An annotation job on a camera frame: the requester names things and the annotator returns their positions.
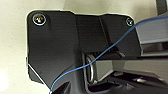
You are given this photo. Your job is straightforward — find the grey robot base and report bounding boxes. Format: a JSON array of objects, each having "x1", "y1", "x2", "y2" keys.
[{"x1": 25, "y1": 9, "x2": 145, "y2": 94}]

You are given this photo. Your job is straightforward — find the thin blue cable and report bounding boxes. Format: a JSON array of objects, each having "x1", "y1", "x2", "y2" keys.
[{"x1": 49, "y1": 15, "x2": 168, "y2": 94}]

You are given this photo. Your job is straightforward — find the grey cylindrical torso joint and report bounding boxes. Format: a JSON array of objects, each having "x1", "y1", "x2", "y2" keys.
[{"x1": 81, "y1": 53, "x2": 102, "y2": 85}]

